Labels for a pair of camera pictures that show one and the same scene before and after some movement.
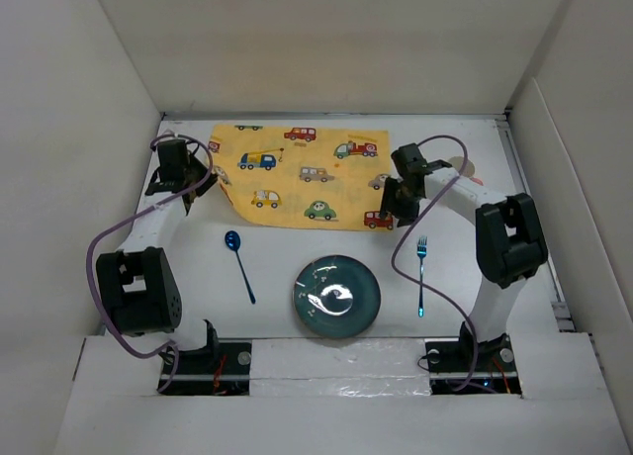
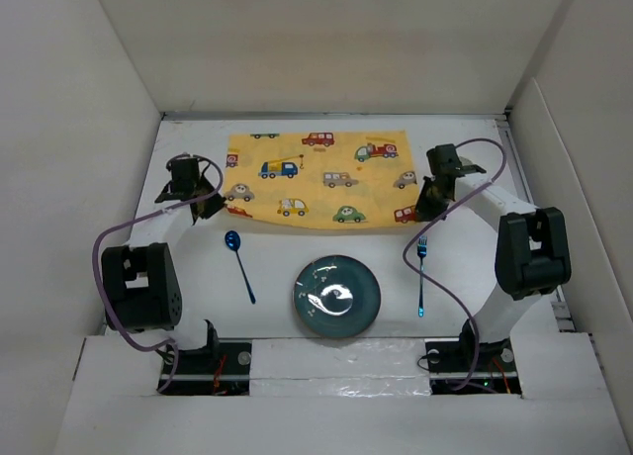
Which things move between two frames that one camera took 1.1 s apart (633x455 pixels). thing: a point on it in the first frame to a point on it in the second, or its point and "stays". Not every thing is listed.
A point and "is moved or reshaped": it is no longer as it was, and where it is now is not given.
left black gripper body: [196, 170] to [212, 206]
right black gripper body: [399, 201] to [430, 204]
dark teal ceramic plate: [336, 296] stays
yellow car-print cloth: [304, 176] is moved or reshaped
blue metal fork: [421, 250] stays
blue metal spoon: [232, 240] stays
